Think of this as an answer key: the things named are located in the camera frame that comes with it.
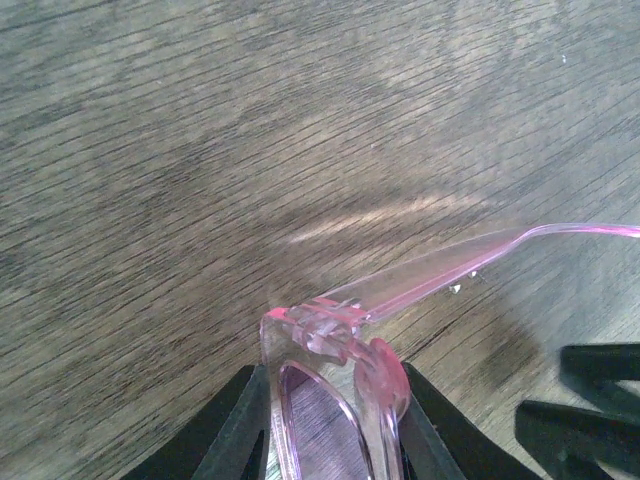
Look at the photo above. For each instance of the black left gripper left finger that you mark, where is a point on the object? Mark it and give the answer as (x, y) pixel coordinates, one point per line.
(228, 438)

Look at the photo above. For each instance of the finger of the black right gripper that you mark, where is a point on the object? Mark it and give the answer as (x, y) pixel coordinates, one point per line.
(573, 443)
(595, 371)

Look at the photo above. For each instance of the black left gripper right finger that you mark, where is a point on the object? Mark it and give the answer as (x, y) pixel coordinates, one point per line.
(439, 442)

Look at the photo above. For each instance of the pink sunglasses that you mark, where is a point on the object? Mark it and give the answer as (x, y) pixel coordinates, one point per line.
(338, 392)

